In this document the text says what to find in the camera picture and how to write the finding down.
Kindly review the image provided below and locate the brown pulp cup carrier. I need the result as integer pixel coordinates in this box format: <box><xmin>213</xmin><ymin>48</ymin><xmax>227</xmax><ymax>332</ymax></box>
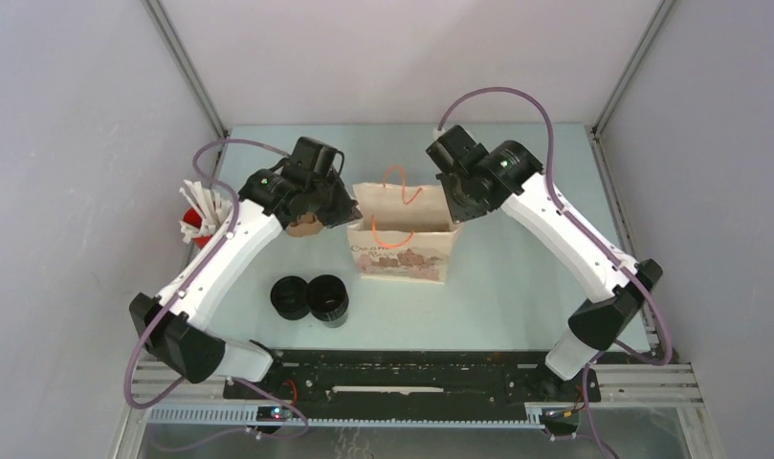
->
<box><xmin>285</xmin><ymin>212</ymin><xmax>324</xmax><ymax>238</ymax></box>

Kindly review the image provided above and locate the white paper bag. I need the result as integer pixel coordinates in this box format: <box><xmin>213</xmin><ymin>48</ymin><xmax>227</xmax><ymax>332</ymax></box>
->
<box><xmin>346</xmin><ymin>164</ymin><xmax>461</xmax><ymax>284</ymax></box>

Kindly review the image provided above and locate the black cup stack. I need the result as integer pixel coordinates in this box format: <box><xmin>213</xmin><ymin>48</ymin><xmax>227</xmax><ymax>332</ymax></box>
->
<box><xmin>305</xmin><ymin>274</ymin><xmax>349</xmax><ymax>328</ymax></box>

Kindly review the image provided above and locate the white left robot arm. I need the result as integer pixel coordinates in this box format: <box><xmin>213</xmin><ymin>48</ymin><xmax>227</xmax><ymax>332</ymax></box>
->
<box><xmin>129</xmin><ymin>137</ymin><xmax>362</xmax><ymax>399</ymax></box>

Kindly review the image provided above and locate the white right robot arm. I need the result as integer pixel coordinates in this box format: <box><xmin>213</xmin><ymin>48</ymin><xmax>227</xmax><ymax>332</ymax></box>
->
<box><xmin>427</xmin><ymin>125</ymin><xmax>663</xmax><ymax>400</ymax></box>

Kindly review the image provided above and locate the red cup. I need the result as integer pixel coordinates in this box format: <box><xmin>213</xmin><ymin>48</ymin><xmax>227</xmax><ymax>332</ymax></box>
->
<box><xmin>179</xmin><ymin>208</ymin><xmax>213</xmax><ymax>249</ymax></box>

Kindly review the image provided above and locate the aluminium frame post left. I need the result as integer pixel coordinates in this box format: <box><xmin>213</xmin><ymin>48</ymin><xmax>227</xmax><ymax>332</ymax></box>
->
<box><xmin>141</xmin><ymin>0</ymin><xmax>228</xmax><ymax>138</ymax></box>

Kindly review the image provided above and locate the aluminium frame post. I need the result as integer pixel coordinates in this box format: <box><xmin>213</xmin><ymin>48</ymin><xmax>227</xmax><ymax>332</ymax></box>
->
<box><xmin>141</xmin><ymin>0</ymin><xmax>228</xmax><ymax>138</ymax></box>
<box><xmin>591</xmin><ymin>0</ymin><xmax>679</xmax><ymax>138</ymax></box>

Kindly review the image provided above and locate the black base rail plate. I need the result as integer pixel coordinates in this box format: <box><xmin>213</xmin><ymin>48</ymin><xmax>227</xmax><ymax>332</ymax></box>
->
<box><xmin>258</xmin><ymin>350</ymin><xmax>601</xmax><ymax>423</ymax></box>

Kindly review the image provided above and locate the aluminium frame post right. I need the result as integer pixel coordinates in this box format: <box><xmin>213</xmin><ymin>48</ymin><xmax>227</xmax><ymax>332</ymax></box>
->
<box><xmin>591</xmin><ymin>0</ymin><xmax>679</xmax><ymax>138</ymax></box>

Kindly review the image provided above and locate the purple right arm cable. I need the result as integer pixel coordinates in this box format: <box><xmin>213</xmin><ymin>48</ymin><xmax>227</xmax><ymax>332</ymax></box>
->
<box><xmin>436</xmin><ymin>86</ymin><xmax>674</xmax><ymax>459</ymax></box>

